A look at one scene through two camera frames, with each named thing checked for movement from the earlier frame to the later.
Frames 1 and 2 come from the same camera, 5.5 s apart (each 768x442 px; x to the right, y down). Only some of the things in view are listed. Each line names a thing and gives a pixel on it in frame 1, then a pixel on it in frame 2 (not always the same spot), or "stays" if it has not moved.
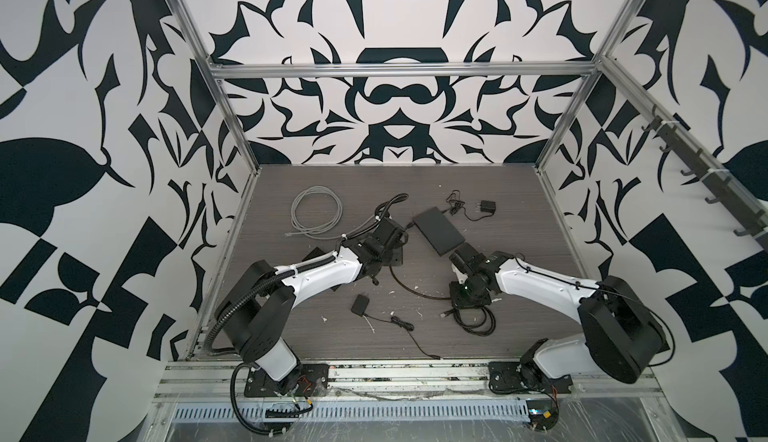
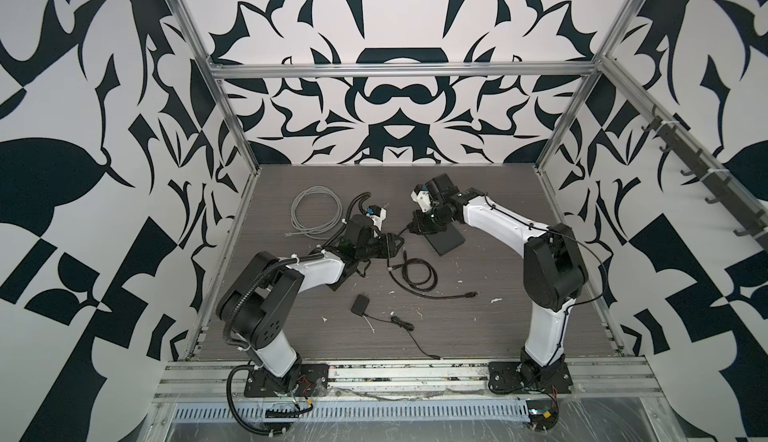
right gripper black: x=458 y=302 -> x=417 y=221
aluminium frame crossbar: x=400 y=69 stays
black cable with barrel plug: x=478 y=320 -> x=432 y=283
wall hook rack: x=721 y=181 stays
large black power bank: x=439 y=230 stays
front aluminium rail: x=209 y=381 stays
